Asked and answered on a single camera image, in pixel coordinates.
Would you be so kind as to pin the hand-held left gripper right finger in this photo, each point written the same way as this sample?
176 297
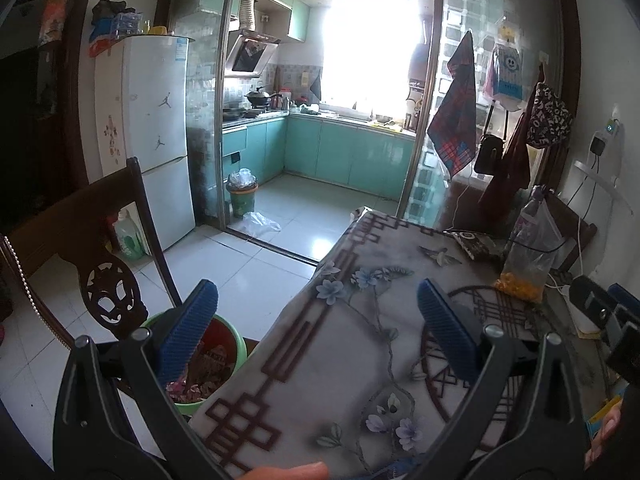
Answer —
447 335

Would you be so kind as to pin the white refrigerator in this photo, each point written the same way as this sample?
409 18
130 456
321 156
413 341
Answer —
150 135

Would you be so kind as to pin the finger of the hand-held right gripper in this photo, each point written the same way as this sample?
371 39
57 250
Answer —
590 302
625 296

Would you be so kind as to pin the person's left hand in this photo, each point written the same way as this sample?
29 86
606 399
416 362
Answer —
290 472

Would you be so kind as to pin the letter print cloth bag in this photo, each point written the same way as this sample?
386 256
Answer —
549 115

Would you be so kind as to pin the white desk lamp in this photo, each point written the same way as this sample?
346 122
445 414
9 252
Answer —
602 177

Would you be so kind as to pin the floral printed tablecloth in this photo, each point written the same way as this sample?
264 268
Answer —
325 360

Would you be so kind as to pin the purple label plastic bottle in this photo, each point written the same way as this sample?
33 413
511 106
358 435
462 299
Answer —
529 215

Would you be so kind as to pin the black remote-like device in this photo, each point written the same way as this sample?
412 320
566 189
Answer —
475 246

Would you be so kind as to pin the red bucket with green rim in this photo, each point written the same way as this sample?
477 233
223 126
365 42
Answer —
220 360

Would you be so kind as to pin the zip bag of orange snacks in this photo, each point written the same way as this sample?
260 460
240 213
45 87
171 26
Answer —
525 280

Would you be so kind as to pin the orange hanging decoration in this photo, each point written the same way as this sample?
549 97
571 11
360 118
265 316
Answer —
54 17

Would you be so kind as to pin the smiley print hanging bag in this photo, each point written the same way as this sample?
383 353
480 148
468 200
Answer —
506 77

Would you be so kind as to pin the green kitchen waste bin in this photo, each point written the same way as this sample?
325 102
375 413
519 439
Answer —
242 197

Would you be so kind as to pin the green detergent bottle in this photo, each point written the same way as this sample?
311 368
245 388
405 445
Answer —
129 237

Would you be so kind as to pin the white wall charger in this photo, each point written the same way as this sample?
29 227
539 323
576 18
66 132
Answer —
611 127

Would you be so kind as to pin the red blue packet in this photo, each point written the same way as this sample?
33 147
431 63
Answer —
100 44

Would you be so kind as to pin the steel range hood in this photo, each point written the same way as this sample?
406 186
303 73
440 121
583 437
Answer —
250 55

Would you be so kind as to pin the clear plastic bag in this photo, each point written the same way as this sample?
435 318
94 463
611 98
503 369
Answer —
262 222

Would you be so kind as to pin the plain back wooden chair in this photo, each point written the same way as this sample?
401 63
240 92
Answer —
575 230

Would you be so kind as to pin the teal wall cabinet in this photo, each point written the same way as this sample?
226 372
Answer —
305 22

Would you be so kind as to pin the carved dark wooden chair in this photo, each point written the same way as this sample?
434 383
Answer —
107 290

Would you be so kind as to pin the silver exhaust duct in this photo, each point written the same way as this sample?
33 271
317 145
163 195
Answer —
247 12

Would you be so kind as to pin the teal kitchen base cabinets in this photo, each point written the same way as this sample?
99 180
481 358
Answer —
345 152

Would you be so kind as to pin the dark red garment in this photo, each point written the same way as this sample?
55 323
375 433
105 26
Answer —
507 175

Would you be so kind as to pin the clear blue plastic box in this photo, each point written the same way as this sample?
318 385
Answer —
125 25

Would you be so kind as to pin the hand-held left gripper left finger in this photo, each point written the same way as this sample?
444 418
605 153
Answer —
187 335

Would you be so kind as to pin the yellow small box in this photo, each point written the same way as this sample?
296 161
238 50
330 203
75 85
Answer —
602 417

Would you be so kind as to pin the black shoulder bag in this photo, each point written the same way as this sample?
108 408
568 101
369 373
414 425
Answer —
489 157

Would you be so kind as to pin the dark wooden door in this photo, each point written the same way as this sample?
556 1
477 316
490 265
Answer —
30 135

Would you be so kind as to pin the person's right hand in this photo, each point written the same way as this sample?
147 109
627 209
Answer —
607 430

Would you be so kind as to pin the dark cloth bundle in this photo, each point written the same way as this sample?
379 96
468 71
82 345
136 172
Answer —
112 10

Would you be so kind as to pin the black wok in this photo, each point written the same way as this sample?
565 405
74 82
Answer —
260 97

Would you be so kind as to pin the black power adapter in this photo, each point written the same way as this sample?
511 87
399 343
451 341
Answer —
597 145

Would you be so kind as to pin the plaid hanging towel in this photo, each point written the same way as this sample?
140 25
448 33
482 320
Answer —
455 130

